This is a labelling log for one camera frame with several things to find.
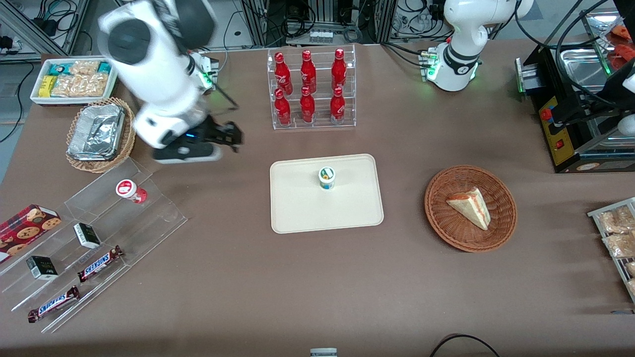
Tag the red plaid cookie box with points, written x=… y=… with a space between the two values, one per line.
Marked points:
x=27 y=225

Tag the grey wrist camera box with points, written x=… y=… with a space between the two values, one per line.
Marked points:
x=188 y=154

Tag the teal snack pack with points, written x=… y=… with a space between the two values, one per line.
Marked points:
x=104 y=67
x=59 y=68

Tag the red cola bottle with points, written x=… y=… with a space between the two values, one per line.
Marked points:
x=339 y=69
x=307 y=105
x=337 y=105
x=283 y=73
x=283 y=106
x=308 y=72

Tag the small yogurt cup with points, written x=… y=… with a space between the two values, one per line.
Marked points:
x=327 y=179

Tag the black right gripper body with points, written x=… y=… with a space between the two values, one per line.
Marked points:
x=222 y=133

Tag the small grey white device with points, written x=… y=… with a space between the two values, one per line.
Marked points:
x=323 y=352

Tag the clear acrylic bottle rack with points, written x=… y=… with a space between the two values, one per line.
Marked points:
x=349 y=84

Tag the wrapped triangle sandwich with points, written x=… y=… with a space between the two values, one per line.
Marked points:
x=471 y=206

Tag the black yellow food warmer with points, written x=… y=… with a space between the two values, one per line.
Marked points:
x=558 y=134

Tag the white power strip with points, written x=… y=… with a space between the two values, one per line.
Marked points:
x=321 y=36

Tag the yellow snack pack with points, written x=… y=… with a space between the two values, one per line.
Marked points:
x=47 y=86

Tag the clear acrylic stepped display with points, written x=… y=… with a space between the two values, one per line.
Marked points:
x=149 y=218

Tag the blue tape strip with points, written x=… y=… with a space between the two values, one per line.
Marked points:
x=622 y=312

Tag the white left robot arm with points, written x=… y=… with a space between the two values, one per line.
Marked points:
x=461 y=29

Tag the clear bag of crackers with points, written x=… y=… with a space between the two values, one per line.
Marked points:
x=84 y=67
x=79 y=85

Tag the wicker basket with foil trays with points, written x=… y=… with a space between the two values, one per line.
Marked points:
x=129 y=134

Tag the white plastic snack bin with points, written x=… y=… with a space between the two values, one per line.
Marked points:
x=37 y=96

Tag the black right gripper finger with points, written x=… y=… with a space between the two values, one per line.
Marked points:
x=236 y=144
x=235 y=129

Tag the snickers bar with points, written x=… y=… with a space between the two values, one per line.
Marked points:
x=53 y=304
x=99 y=264

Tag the aluminium foil tray stack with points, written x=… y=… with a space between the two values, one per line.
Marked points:
x=96 y=131

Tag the round brown wicker basket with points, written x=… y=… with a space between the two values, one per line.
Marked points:
x=446 y=218

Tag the cream plastic tray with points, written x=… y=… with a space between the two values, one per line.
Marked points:
x=302 y=203

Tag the red-lidded yogurt cup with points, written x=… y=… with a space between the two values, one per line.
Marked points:
x=128 y=189

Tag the clear bag of snacks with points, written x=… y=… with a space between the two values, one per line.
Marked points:
x=632 y=286
x=631 y=268
x=620 y=245
x=615 y=220

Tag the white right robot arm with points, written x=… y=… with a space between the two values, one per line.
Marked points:
x=158 y=74

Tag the small black box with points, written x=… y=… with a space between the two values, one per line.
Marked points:
x=87 y=235
x=42 y=267

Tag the tray of packaged snacks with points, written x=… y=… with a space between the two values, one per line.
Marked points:
x=593 y=214

